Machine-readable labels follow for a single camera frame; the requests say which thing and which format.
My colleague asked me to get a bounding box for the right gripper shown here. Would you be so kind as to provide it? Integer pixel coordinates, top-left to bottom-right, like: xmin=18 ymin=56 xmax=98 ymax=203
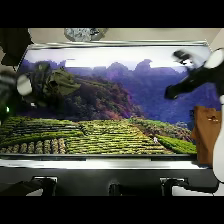
xmin=164 ymin=77 xmax=198 ymax=101

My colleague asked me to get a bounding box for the brown T-shirt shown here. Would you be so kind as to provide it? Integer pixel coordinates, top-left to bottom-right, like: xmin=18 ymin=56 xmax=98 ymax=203
xmin=190 ymin=105 xmax=223 ymax=167

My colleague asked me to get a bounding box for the dark green garment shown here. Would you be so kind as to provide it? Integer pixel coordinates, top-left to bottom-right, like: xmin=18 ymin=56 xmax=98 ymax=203
xmin=30 ymin=61 xmax=82 ymax=108

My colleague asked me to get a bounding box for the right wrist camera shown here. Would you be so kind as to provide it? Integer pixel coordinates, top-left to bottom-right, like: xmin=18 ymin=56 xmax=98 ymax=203
xmin=172 ymin=49 xmax=202 ymax=68

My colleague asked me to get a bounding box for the silver frame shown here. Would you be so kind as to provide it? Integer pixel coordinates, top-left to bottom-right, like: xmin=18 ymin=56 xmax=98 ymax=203
xmin=0 ymin=155 xmax=224 ymax=197

